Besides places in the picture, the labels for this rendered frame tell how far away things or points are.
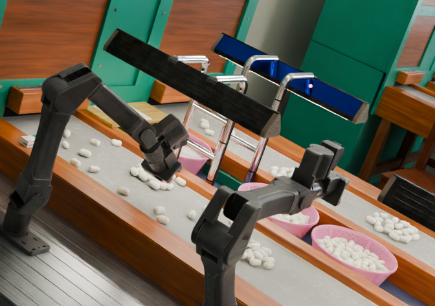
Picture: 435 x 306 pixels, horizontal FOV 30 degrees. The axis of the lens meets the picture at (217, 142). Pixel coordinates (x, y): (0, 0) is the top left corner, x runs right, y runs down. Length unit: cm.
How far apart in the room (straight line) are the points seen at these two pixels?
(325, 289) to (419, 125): 279
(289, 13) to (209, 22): 224
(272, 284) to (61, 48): 104
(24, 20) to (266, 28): 290
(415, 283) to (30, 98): 128
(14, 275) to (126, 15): 116
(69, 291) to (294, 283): 59
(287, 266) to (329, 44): 296
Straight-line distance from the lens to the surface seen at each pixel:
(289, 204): 168
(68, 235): 216
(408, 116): 489
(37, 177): 200
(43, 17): 253
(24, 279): 193
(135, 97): 298
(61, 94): 191
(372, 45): 492
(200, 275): 197
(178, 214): 229
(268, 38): 527
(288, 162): 301
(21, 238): 207
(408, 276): 253
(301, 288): 214
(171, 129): 212
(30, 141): 236
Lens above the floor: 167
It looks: 18 degrees down
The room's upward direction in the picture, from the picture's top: 19 degrees clockwise
